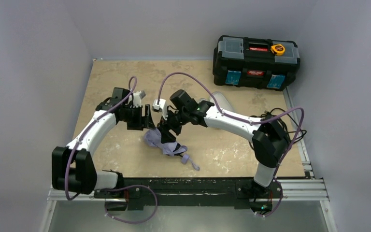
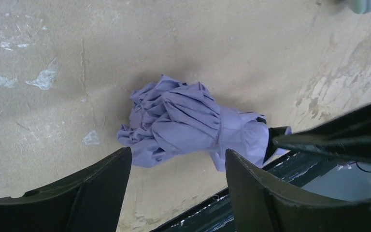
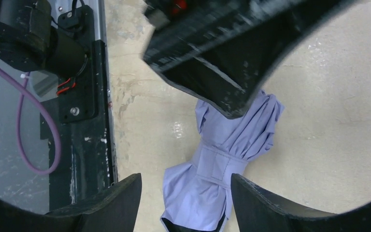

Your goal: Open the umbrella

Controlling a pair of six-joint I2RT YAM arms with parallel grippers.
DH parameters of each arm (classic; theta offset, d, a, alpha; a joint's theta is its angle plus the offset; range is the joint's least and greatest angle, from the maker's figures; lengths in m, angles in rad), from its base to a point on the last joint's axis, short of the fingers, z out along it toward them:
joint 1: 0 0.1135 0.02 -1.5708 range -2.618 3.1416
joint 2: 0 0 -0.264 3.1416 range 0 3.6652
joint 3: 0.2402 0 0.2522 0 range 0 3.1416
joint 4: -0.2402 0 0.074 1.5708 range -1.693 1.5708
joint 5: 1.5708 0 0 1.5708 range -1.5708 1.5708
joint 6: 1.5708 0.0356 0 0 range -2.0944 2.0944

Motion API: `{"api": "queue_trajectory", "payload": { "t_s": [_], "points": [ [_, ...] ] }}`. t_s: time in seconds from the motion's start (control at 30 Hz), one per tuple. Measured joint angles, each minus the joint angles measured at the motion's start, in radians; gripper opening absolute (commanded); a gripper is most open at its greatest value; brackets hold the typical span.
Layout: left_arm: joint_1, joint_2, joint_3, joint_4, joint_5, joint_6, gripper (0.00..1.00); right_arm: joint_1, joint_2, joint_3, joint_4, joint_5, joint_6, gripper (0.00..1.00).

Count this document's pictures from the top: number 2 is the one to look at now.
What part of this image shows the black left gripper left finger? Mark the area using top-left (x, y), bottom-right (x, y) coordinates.
top-left (0, 147), bottom-right (132, 232)

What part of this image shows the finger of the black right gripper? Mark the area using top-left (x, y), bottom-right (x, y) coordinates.
top-left (272, 104), bottom-right (371, 164)

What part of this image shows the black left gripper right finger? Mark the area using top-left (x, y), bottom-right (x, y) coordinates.
top-left (226, 149), bottom-right (371, 232)

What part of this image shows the lavender umbrella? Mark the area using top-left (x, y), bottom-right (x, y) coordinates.
top-left (117, 74), bottom-right (292, 172)

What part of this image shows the mint green umbrella sleeve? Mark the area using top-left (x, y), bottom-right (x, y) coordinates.
top-left (347, 0), bottom-right (371, 15)

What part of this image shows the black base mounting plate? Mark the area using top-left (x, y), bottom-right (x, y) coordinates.
top-left (150, 150), bottom-right (337, 232)

